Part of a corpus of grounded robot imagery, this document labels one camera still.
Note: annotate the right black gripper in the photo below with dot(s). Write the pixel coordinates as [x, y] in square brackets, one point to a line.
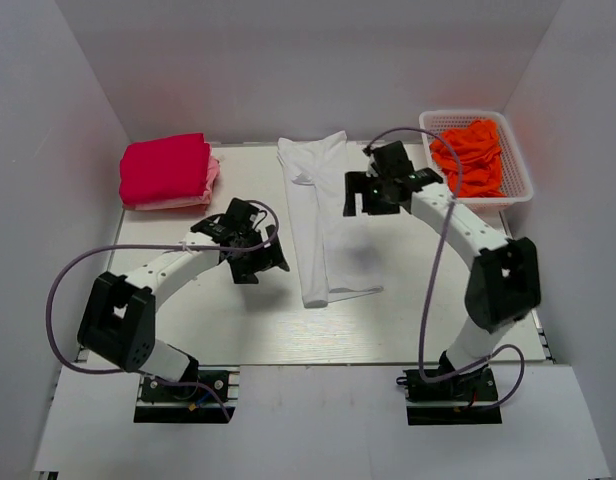
[355, 183]

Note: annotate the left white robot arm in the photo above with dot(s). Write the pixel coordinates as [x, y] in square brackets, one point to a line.
[119, 322]

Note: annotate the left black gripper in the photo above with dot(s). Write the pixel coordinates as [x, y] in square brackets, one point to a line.
[269, 258]

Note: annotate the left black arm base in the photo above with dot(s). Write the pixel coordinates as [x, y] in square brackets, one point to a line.
[215, 403]

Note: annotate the white t shirt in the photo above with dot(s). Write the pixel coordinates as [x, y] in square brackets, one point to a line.
[335, 256]

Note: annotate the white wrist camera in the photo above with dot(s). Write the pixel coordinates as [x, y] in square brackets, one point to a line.
[257, 237]
[372, 169]

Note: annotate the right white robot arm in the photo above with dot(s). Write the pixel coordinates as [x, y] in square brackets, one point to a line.
[503, 284]

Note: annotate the orange t shirt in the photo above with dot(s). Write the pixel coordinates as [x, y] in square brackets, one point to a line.
[478, 149]

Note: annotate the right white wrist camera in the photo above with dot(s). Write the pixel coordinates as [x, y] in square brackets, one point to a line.
[372, 169]

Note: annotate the folded magenta t shirt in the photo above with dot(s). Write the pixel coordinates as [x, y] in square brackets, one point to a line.
[170, 168]

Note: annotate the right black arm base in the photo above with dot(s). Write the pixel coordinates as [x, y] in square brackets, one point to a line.
[461, 400]

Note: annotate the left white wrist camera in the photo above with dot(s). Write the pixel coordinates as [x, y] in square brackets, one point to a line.
[257, 237]

